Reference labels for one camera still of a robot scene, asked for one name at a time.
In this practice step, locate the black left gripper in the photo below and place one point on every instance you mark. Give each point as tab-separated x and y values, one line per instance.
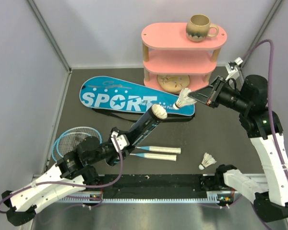
122	155

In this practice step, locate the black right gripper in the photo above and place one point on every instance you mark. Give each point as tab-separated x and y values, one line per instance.
208	95

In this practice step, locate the white feather shuttlecock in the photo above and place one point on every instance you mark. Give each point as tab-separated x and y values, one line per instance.
183	99
159	111
208	160

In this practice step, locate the black shuttlecock tube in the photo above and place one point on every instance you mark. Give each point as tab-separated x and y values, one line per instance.
142	128

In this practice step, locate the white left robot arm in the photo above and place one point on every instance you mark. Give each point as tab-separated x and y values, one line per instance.
72	173

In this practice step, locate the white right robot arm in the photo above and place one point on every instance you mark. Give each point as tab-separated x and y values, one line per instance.
250	102

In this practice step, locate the blue badminton racket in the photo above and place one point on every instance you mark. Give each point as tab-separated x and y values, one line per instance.
163	150
153	156

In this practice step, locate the round painted beige coaster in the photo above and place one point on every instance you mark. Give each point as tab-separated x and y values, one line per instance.
173	83

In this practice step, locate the pink three-tier shelf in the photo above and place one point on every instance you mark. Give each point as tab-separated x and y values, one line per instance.
168	51

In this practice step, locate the beige ceramic mug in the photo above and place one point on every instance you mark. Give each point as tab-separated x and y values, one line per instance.
199	27

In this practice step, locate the blue sport racket bag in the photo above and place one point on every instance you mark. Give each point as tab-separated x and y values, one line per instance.
104	92

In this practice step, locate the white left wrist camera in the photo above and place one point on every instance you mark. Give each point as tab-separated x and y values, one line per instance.
119	141

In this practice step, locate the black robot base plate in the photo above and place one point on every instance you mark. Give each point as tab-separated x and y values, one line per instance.
161	186

